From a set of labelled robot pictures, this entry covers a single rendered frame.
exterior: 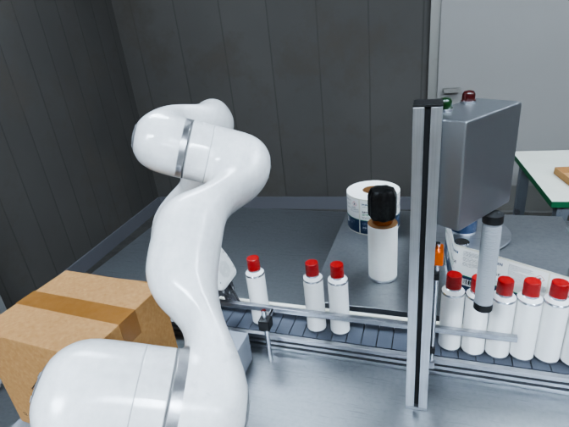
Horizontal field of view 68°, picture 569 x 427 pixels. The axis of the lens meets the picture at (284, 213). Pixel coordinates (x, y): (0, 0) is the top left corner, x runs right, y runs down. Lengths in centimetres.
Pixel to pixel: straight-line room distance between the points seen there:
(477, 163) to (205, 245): 46
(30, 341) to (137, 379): 53
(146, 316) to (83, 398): 52
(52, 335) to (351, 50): 311
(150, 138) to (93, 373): 35
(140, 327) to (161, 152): 44
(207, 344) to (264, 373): 65
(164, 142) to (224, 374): 36
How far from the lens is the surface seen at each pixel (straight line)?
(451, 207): 77
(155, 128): 69
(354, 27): 362
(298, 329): 119
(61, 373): 51
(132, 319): 97
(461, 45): 359
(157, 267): 57
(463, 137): 72
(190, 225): 58
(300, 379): 113
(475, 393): 113
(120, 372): 50
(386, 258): 130
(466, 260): 121
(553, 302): 108
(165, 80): 415
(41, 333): 101
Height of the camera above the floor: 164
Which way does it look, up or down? 24 degrees down
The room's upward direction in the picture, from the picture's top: 6 degrees counter-clockwise
